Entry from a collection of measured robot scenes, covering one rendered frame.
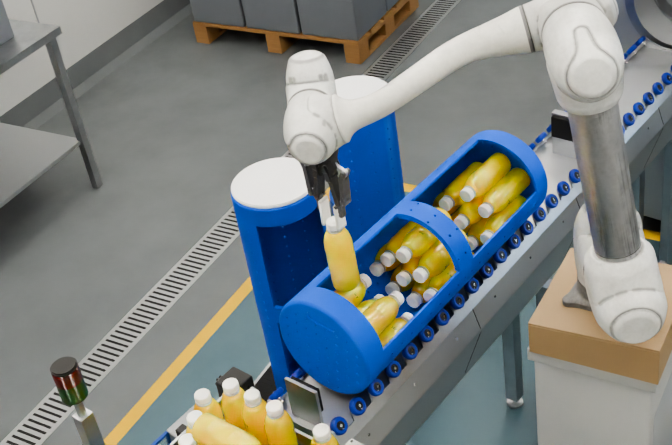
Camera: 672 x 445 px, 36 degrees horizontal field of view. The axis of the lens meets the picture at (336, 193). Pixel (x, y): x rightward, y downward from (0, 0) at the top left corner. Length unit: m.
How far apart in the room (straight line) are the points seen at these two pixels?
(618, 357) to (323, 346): 0.70
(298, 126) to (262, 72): 4.23
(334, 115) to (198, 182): 3.32
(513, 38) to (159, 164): 3.63
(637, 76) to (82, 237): 2.73
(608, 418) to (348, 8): 3.77
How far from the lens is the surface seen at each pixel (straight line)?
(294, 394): 2.61
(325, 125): 2.06
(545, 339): 2.61
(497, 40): 2.18
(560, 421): 2.83
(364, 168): 3.72
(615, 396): 2.69
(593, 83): 1.99
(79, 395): 2.53
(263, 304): 3.50
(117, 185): 5.51
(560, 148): 3.47
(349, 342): 2.49
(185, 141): 5.74
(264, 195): 3.26
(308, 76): 2.18
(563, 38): 2.01
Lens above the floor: 2.83
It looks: 34 degrees down
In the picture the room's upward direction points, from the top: 9 degrees counter-clockwise
